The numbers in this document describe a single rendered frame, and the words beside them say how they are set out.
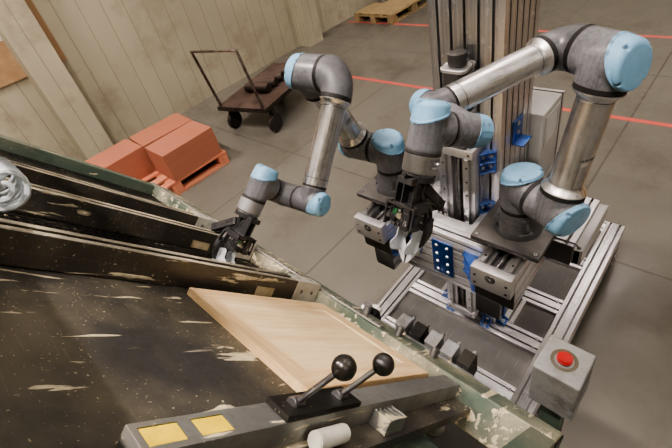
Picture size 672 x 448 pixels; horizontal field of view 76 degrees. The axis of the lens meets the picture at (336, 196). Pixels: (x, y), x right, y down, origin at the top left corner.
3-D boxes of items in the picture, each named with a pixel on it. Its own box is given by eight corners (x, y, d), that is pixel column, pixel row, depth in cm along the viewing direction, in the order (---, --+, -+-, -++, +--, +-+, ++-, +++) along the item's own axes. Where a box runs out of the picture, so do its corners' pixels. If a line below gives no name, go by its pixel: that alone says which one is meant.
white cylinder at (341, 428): (317, 457, 63) (346, 447, 69) (325, 438, 63) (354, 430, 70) (303, 444, 65) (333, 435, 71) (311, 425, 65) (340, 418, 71)
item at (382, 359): (345, 408, 76) (402, 368, 72) (333, 410, 73) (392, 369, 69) (336, 387, 78) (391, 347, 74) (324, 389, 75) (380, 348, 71)
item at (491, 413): (548, 473, 111) (564, 433, 111) (539, 485, 102) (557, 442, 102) (159, 205, 249) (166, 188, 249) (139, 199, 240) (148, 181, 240)
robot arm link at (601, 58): (545, 209, 132) (608, 21, 102) (585, 237, 120) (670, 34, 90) (514, 217, 128) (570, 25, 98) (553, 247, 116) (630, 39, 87)
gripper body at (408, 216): (381, 224, 93) (390, 171, 89) (403, 217, 99) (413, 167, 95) (410, 237, 88) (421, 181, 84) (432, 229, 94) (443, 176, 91)
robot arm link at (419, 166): (417, 148, 94) (450, 157, 89) (413, 168, 96) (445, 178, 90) (397, 150, 89) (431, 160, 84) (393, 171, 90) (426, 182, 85)
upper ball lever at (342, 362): (303, 417, 66) (366, 372, 62) (287, 420, 63) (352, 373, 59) (294, 393, 68) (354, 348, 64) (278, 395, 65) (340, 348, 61)
